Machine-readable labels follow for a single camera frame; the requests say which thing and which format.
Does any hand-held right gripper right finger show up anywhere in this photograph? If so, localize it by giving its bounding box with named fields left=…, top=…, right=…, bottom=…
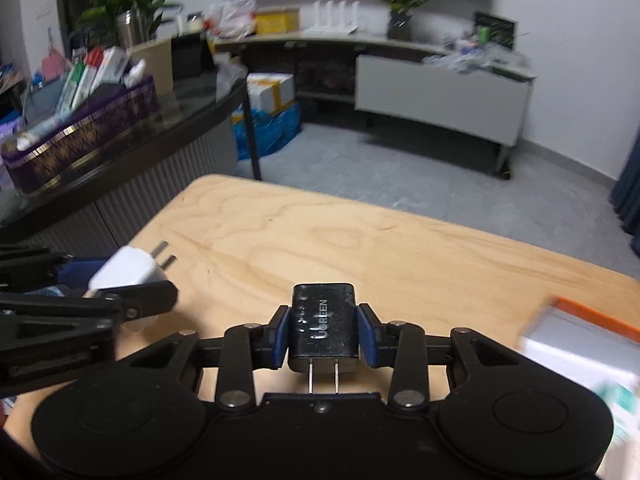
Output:
left=356, top=303, right=531, bottom=409

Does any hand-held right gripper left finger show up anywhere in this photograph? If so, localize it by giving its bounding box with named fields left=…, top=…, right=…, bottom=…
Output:
left=120, top=304, right=292, bottom=409

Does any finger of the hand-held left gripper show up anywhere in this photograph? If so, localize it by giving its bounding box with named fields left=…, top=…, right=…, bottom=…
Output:
left=0, top=245, right=108, bottom=292
left=82, top=280, right=179, bottom=322

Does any white plug-in repellent device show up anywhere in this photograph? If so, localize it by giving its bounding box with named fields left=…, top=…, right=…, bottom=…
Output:
left=87, top=242, right=178, bottom=293

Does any black charger plug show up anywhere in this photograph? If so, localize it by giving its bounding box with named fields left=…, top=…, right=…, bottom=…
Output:
left=287, top=282, right=362, bottom=395

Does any orange and white box tray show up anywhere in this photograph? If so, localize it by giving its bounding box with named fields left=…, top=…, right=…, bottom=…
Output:
left=517, top=296, right=640, bottom=461

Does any purple patterned tin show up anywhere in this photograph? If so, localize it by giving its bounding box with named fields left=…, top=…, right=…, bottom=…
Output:
left=0, top=75, right=161, bottom=196

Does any black round glass table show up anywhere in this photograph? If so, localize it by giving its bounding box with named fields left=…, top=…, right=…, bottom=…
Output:
left=0, top=77, right=263, bottom=261

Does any green and white carton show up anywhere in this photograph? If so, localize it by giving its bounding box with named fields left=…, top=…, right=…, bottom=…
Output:
left=55, top=60, right=96, bottom=113

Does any blue plastic bag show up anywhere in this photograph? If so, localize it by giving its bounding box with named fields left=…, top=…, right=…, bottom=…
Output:
left=232, top=105, right=303, bottom=161

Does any small white bottle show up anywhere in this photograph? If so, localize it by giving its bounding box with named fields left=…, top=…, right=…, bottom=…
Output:
left=122, top=59, right=148, bottom=88

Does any beige box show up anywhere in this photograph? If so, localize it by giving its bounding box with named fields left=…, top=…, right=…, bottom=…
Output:
left=127, top=37, right=173, bottom=96

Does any white and yellow carton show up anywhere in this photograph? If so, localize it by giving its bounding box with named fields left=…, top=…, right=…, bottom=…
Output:
left=247, top=72, right=296, bottom=113

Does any white and grey tv stand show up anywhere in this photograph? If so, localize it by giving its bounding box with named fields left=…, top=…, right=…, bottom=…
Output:
left=210, top=30, right=538, bottom=179

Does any white plastic bag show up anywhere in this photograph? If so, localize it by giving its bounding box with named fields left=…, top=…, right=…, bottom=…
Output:
left=205, top=0, right=258, bottom=38

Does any dark blue curtain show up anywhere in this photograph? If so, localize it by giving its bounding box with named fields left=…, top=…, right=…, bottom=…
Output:
left=610, top=130, right=640, bottom=256

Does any small clutter on stand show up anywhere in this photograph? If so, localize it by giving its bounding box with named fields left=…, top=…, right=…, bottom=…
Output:
left=422, top=35, right=531, bottom=77

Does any yellow box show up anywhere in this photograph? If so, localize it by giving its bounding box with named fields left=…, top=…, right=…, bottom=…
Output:
left=254, top=7, right=301, bottom=36

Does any white router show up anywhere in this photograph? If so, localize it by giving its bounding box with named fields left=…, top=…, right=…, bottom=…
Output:
left=300, top=1, right=363, bottom=33

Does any green and black box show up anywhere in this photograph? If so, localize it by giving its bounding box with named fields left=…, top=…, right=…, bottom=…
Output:
left=472, top=10, right=518, bottom=51

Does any potted plant in dark vase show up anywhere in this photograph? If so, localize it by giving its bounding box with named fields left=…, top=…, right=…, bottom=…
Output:
left=365, top=0, right=441, bottom=41

